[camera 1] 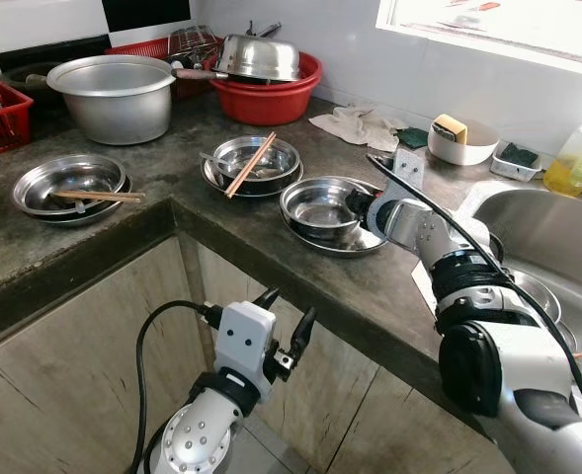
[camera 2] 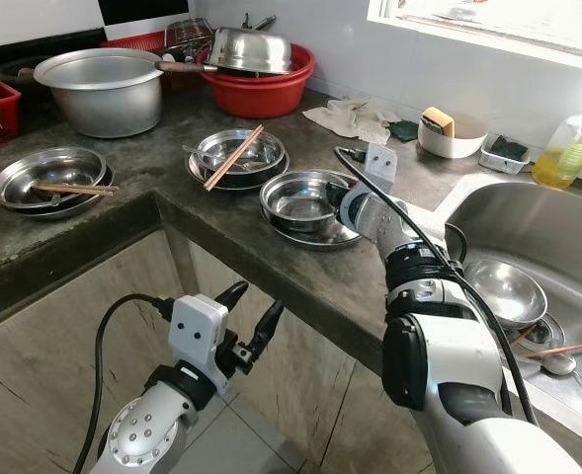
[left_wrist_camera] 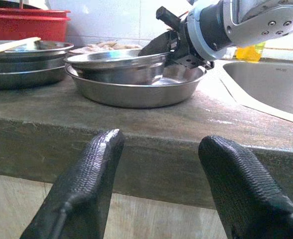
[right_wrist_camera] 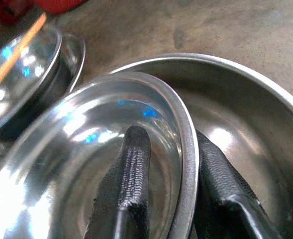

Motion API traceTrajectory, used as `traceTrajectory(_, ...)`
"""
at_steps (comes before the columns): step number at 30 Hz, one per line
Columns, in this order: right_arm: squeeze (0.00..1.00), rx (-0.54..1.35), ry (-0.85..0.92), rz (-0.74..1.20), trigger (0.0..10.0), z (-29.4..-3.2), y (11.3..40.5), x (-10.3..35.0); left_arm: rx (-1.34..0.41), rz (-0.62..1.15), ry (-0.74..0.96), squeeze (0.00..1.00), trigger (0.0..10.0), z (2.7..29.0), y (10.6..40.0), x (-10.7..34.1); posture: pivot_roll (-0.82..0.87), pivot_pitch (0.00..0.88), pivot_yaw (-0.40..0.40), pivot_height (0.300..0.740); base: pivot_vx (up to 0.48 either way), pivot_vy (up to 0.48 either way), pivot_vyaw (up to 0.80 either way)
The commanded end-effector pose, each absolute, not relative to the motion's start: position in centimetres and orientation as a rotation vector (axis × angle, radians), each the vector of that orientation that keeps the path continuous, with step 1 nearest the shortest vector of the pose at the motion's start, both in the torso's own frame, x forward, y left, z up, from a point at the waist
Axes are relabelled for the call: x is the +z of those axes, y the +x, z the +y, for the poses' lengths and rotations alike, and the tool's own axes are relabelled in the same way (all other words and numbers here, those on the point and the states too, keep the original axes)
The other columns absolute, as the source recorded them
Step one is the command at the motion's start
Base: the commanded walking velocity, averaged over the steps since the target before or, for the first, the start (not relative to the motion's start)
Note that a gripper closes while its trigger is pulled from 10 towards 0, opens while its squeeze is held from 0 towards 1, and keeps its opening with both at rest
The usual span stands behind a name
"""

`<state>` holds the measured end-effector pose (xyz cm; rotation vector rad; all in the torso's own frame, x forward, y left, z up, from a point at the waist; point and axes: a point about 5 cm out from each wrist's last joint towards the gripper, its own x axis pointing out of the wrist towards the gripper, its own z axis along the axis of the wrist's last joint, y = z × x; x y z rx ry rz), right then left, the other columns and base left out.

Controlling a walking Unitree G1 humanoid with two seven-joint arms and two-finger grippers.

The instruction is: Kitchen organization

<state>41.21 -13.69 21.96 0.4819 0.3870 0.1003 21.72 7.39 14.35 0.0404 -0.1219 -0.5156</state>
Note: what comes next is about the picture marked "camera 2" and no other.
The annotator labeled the brown utensil handle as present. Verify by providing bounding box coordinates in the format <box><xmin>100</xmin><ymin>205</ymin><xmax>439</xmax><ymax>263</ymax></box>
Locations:
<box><xmin>158</xmin><ymin>60</ymin><xmax>214</xmax><ymax>74</ymax></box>

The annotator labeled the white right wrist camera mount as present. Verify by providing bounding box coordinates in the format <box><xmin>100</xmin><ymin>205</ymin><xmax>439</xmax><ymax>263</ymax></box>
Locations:
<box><xmin>365</xmin><ymin>143</ymin><xmax>398</xmax><ymax>195</ymax></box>

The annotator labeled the deep steel bowl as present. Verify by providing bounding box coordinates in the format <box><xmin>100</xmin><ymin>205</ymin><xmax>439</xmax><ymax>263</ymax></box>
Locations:
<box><xmin>259</xmin><ymin>170</ymin><xmax>357</xmax><ymax>234</ymax></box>

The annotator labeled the shallow steel dish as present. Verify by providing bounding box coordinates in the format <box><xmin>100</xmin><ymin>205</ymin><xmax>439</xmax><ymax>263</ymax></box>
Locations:
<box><xmin>197</xmin><ymin>128</ymin><xmax>288</xmax><ymax>178</ymax></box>
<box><xmin>0</xmin><ymin>146</ymin><xmax>108</xmax><ymax>209</ymax></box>

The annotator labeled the yellow dish soap bottle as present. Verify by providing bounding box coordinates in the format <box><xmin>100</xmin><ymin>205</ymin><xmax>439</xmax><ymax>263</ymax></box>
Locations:
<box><xmin>533</xmin><ymin>89</ymin><xmax>582</xmax><ymax>191</ymax></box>

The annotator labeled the large aluminium pot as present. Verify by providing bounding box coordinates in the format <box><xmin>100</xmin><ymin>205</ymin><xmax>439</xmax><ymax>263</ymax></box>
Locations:
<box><xmin>34</xmin><ymin>47</ymin><xmax>165</xmax><ymax>139</ymax></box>

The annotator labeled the wire mesh strainer basket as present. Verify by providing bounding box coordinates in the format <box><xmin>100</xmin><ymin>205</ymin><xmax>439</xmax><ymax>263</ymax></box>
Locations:
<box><xmin>164</xmin><ymin>18</ymin><xmax>214</xmax><ymax>60</ymax></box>

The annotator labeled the black round pan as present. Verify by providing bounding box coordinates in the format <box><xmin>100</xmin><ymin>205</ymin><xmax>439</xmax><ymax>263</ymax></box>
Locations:
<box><xmin>0</xmin><ymin>54</ymin><xmax>56</xmax><ymax>78</ymax></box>

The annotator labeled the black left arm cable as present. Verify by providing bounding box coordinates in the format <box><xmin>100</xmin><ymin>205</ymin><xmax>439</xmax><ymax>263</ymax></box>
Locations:
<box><xmin>73</xmin><ymin>293</ymin><xmax>178</xmax><ymax>474</ymax></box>

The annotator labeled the flat steel plate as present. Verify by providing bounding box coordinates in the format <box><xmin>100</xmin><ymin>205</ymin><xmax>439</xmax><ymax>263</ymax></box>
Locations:
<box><xmin>187</xmin><ymin>143</ymin><xmax>291</xmax><ymax>192</ymax></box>
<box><xmin>0</xmin><ymin>173</ymin><xmax>115</xmax><ymax>221</ymax></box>
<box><xmin>263</xmin><ymin>188</ymin><xmax>367</xmax><ymax>251</ymax></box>

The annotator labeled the white ceramic bowl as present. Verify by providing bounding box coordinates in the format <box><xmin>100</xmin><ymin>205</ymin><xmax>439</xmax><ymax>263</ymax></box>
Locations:
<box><xmin>417</xmin><ymin>109</ymin><xmax>490</xmax><ymax>160</ymax></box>

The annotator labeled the steel spoon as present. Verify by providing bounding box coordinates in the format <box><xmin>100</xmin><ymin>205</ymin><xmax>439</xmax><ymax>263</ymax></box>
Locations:
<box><xmin>540</xmin><ymin>351</ymin><xmax>581</xmax><ymax>379</ymax></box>
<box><xmin>184</xmin><ymin>146</ymin><xmax>222</xmax><ymax>170</ymax></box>

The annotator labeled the green scrubber pad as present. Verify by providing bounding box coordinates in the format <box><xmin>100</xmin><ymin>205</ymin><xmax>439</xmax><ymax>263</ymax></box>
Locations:
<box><xmin>488</xmin><ymin>136</ymin><xmax>530</xmax><ymax>162</ymax></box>

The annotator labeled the yellow dish sponge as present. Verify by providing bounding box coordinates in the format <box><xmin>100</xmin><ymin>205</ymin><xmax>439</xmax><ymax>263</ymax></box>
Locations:
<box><xmin>421</xmin><ymin>107</ymin><xmax>457</xmax><ymax>138</ymax></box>

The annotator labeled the small white plastic tray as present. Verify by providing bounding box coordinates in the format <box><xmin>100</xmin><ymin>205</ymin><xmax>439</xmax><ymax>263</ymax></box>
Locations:
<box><xmin>478</xmin><ymin>135</ymin><xmax>533</xmax><ymax>177</ymax></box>

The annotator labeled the red plastic basin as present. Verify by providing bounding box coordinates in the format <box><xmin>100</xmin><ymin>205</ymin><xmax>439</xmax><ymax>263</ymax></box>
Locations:
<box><xmin>202</xmin><ymin>43</ymin><xmax>316</xmax><ymax>119</ymax></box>

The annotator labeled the crumpled beige dish cloth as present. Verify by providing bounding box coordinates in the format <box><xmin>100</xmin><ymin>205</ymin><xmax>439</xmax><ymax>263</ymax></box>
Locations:
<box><xmin>302</xmin><ymin>97</ymin><xmax>396</xmax><ymax>147</ymax></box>

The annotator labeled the wooden chopstick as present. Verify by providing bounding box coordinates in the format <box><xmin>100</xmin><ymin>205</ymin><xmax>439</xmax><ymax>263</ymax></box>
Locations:
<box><xmin>205</xmin><ymin>124</ymin><xmax>261</xmax><ymax>190</ymax></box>
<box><xmin>518</xmin><ymin>340</ymin><xmax>582</xmax><ymax>357</ymax></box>
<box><xmin>34</xmin><ymin>182</ymin><xmax>119</xmax><ymax>194</ymax></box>
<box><xmin>36</xmin><ymin>185</ymin><xmax>117</xmax><ymax>197</ymax></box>
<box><xmin>522</xmin><ymin>342</ymin><xmax>582</xmax><ymax>359</ymax></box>
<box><xmin>209</xmin><ymin>126</ymin><xmax>266</xmax><ymax>193</ymax></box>

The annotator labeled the small steel bowl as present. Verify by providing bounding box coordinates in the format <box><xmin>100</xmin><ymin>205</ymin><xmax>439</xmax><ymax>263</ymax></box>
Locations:
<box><xmin>463</xmin><ymin>259</ymin><xmax>549</xmax><ymax>333</ymax></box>

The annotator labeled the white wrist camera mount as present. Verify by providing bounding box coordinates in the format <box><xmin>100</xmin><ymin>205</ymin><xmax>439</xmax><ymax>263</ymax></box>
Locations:
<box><xmin>365</xmin><ymin>143</ymin><xmax>398</xmax><ymax>195</ymax></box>
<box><xmin>170</xmin><ymin>293</ymin><xmax>231</xmax><ymax>372</ymax></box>

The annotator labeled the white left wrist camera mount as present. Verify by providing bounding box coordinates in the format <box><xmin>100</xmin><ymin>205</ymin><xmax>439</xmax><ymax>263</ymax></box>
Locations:
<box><xmin>170</xmin><ymin>293</ymin><xmax>231</xmax><ymax>372</ymax></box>

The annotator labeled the stainless steel kitchen sink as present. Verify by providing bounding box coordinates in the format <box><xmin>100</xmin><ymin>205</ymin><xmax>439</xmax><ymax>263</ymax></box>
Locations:
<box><xmin>434</xmin><ymin>178</ymin><xmax>582</xmax><ymax>428</ymax></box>

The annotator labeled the inverted steel basin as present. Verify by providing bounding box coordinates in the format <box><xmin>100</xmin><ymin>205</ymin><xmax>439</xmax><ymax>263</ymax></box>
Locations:
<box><xmin>208</xmin><ymin>27</ymin><xmax>294</xmax><ymax>75</ymax></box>

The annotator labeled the dark green scouring pad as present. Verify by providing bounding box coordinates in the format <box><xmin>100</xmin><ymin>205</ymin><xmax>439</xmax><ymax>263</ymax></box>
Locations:
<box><xmin>389</xmin><ymin>119</ymin><xmax>420</xmax><ymax>143</ymax></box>

